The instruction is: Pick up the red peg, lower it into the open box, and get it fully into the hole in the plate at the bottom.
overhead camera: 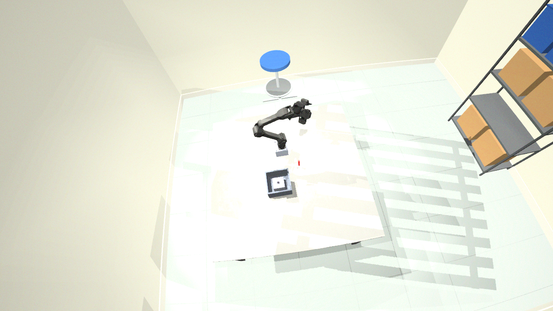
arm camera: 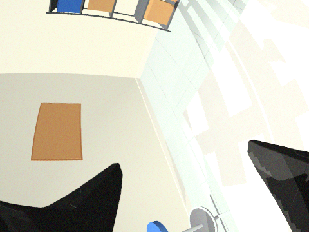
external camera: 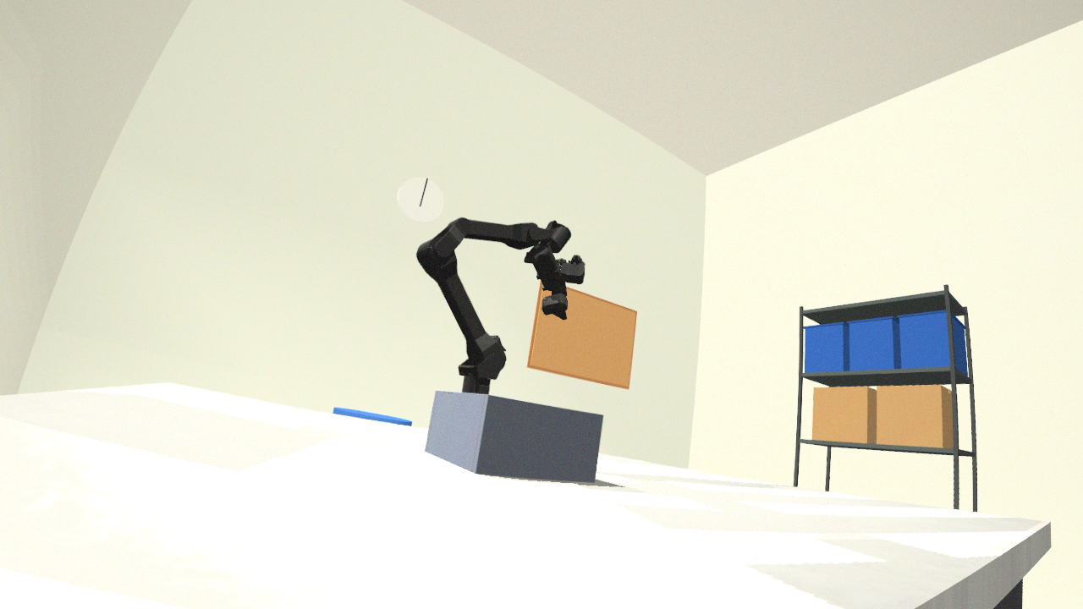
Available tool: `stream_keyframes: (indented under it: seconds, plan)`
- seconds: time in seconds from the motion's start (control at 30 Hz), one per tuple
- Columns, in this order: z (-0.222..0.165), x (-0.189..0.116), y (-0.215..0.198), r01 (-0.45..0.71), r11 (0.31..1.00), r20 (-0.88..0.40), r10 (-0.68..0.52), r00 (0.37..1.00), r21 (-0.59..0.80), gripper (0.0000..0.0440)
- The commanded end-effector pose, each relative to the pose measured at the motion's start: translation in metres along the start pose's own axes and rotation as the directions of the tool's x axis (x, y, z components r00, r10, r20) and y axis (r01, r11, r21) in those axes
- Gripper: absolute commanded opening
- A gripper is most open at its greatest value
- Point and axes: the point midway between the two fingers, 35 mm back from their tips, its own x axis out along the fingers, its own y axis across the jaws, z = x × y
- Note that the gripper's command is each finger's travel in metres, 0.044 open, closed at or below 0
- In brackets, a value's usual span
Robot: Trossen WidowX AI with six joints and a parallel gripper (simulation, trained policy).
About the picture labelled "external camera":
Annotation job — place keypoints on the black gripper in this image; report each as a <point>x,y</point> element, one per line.
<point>556,303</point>

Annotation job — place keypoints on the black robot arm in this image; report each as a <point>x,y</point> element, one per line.
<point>437,258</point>

